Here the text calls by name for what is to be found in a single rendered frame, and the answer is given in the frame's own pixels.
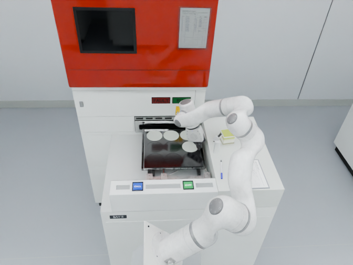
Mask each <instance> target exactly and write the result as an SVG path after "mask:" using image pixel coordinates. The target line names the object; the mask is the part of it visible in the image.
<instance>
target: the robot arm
mask: <svg viewBox="0 0 353 265"><path fill-rule="evenodd" d="M179 107H180V112H179V113H178V114H177V115H176V116H175V118H174V124H175V125H176V126H178V127H185V130H186V136H187V139H188V141H189V142H193V143H194V144H195V145H196V147H197V149H198V150H201V148H202V145H201V143H202V142H205V141H206V139H205V134H204V131H203V129H202V127H201V125H200V123H202V122H204V121H206V120H208V119H209V118H212V117H222V116H227V117H226V120H225V121H226V126H227V128H228V130H229V131H230V132H231V133H232V134H233V135H234V136H235V137H236V138H237V139H239V140H240V142H241V148H240V149H239V150H237V151H235V152H233V153H232V155H231V157H230V163H229V169H228V183H229V188H230V192H231V197H230V196H226V195H219V196H216V197H213V198H212V199H210V200H209V201H208V203H207V204H206V207H205V210H204V212H203V214H202V216H201V217H199V218H198V219H196V220H194V221H192V222H190V223H189V224H187V225H186V226H184V227H182V228H180V229H179V230H177V231H175V232H173V233H171V234H169V233H168V232H166V231H159V232H157V233H155V235H154V236H153V238H152V244H151V245H152V252H153V256H154V258H155V260H156V262H157V264H158V265H182V263H183V260H184V259H186V258H188V257H190V256H192V255H194V254H196V253H198V252H200V251H202V250H204V249H206V248H208V247H210V246H212V245H213V244H215V243H216V241H217V238H218V231H219V230H221V229H225V230H227V231H229V232H231V233H233V234H235V235H237V236H247V235H249V234H250V233H252V232H253V230H254V229H255V226H256V221H257V216H256V207H255V201H254V196H253V191H252V170H253V163H254V159H255V157H256V155H257V154H258V153H259V152H260V151H261V150H262V149H263V147H264V142H265V138H264V134H263V132H262V131H261V130H260V129H259V128H258V127H257V126H256V125H255V124H254V123H253V122H252V121H251V120H250V119H249V118H248V116H249V115H251V114H252V112H253V110H254V106H253V103H252V101H251V99H250V98H248V97H246V96H235V97H229V98H223V99H217V100H212V101H208V102H205V103H204V104H202V105H201V106H199V107H198V108H195V106H194V102H193V100H192V99H184V100H182V101H181V102H180V103H179Z"/></svg>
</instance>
